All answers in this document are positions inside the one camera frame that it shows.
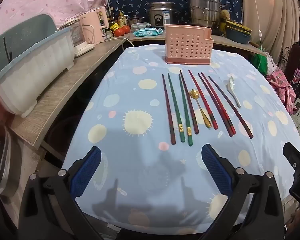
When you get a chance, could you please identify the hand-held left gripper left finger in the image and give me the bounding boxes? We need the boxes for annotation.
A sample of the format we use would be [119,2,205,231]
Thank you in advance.
[18,146,120,240]

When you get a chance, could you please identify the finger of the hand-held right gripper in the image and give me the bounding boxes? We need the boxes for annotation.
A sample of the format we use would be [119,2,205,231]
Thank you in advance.
[283,142,300,178]

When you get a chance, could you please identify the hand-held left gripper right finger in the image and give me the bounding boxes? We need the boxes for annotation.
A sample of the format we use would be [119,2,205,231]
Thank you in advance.
[197,144,284,240]

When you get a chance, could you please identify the gold spoon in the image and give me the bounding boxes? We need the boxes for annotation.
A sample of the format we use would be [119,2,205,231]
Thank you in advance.
[189,89,212,129]

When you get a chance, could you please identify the dark patterned chopstick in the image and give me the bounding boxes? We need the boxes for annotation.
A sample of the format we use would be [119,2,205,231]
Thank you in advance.
[197,73,234,137]

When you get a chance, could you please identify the dark purple chopstick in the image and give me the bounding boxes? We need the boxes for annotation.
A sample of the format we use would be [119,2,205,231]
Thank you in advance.
[208,76,254,139]

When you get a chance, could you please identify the green chopstick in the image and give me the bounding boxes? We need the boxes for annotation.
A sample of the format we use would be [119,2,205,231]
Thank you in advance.
[178,74,193,146]
[167,73,185,143]

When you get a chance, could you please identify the dark brown chopstick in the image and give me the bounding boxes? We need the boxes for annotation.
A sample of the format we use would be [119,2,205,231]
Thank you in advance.
[179,70,199,134]

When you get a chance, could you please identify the pink perforated utensil basket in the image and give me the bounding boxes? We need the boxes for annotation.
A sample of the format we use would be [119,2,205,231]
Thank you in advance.
[164,24,212,65]

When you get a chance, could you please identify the pink printed cloth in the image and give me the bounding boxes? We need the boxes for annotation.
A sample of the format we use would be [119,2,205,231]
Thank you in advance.
[266,67,300,113]

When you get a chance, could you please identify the glass pot lid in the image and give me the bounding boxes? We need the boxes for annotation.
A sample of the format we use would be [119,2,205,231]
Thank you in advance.
[0,126,21,195]

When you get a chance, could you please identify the grey woodgrain shelf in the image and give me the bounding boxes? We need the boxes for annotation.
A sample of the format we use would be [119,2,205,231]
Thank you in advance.
[9,38,132,148]

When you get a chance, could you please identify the blue dotted tablecloth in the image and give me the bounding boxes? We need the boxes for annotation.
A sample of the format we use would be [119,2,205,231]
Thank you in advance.
[61,44,300,234]

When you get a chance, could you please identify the green bag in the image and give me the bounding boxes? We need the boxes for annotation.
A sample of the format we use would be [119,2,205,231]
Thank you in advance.
[251,47,273,74]

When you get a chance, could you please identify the dark wooden chair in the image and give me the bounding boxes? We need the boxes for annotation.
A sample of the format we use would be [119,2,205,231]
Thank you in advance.
[282,42,300,85]

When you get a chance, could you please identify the white storage box blue lid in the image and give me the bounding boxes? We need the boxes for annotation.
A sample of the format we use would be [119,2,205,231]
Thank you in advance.
[0,14,75,118]

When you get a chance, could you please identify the pale kitchen counter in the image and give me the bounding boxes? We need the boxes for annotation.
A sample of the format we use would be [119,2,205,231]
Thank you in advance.
[130,31,268,57]

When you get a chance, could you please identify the blue tub yellow rim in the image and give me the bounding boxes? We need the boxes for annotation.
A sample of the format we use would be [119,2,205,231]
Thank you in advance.
[226,21,251,44]

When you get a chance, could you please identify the white glass-jar appliance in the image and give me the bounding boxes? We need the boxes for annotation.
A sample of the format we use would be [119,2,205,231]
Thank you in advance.
[59,19,95,58]

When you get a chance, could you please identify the beige curtain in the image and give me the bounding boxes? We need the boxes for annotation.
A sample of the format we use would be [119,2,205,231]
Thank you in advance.
[240,0,300,63]

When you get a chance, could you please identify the pink kitchen appliance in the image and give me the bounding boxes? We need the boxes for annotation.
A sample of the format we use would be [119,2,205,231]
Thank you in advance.
[79,7,110,45]

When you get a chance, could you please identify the blue wet wipes pack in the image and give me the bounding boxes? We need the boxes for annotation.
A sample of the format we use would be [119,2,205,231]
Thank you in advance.
[133,27,163,37]

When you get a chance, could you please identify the glass food container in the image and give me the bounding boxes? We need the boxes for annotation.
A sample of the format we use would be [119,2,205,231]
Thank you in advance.
[130,22,152,30]

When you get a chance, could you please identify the yellow-label sauce bottle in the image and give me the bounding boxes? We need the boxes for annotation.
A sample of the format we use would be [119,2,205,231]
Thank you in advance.
[117,10,127,28]

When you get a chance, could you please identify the small steel pot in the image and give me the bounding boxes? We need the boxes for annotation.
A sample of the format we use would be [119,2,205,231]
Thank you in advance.
[126,15,145,27]

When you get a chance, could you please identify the large steel steamer pot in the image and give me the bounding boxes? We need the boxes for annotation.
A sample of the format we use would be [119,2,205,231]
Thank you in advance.
[189,0,222,28]

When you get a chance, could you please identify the steel rice cooker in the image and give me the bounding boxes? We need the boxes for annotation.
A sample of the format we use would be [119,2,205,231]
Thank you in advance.
[147,2,175,27]

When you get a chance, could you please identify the pink dotted curtain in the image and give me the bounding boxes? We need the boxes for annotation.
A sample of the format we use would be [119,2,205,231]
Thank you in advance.
[0,0,113,45]

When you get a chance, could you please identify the white cable with switch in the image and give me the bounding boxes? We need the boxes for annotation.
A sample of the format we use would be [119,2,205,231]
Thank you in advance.
[247,0,264,70]

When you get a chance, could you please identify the white power cord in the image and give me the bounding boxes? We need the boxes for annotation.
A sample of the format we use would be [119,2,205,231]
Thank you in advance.
[94,37,135,48]

